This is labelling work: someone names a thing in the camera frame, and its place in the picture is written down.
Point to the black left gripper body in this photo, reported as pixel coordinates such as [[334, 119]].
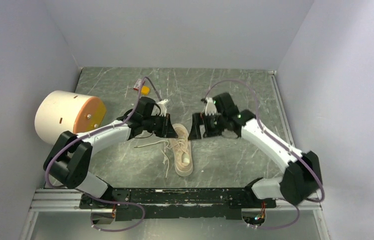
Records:
[[155, 124]]

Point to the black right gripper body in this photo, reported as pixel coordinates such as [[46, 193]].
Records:
[[214, 124]]

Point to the white shoelace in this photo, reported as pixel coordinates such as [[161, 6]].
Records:
[[166, 151]]

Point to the beige canvas sneaker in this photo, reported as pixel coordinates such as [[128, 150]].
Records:
[[181, 147]]

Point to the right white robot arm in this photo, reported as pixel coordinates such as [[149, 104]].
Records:
[[301, 170]]

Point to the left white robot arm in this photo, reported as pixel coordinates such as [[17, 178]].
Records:
[[69, 160]]

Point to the yellow small block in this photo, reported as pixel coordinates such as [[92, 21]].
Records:
[[145, 90]]

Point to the red white small box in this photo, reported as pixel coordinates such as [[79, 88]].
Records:
[[138, 85]]

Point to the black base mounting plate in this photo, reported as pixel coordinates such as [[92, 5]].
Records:
[[174, 203]]

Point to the white orange cylinder drum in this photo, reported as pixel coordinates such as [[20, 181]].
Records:
[[62, 111]]

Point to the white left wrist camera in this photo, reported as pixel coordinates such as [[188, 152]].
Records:
[[163, 107]]

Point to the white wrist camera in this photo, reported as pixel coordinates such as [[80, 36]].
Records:
[[210, 107], [163, 107]]

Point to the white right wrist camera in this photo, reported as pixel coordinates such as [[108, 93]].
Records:
[[210, 107]]

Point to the aluminium frame rail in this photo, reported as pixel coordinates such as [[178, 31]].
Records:
[[67, 200]]

